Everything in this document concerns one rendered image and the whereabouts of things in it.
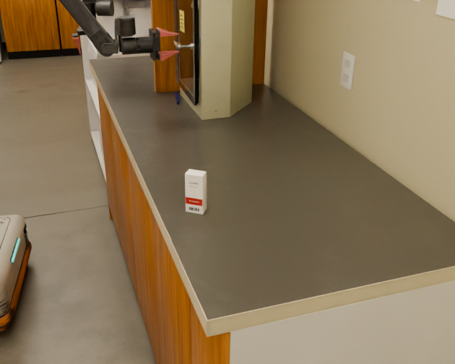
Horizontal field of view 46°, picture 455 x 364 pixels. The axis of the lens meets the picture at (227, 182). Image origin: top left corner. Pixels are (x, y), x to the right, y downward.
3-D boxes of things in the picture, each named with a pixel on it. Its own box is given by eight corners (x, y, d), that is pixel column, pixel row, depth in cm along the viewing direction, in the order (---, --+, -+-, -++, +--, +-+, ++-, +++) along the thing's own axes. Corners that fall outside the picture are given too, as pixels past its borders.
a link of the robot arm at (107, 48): (102, 49, 192) (101, 54, 184) (100, 15, 187) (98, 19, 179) (136, 48, 194) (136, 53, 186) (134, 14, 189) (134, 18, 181)
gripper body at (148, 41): (157, 31, 186) (136, 32, 184) (159, 61, 191) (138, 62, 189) (153, 27, 192) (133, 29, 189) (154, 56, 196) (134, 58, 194)
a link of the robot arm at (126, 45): (118, 53, 191) (120, 56, 186) (116, 33, 188) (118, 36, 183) (137, 52, 193) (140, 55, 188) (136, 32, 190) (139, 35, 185)
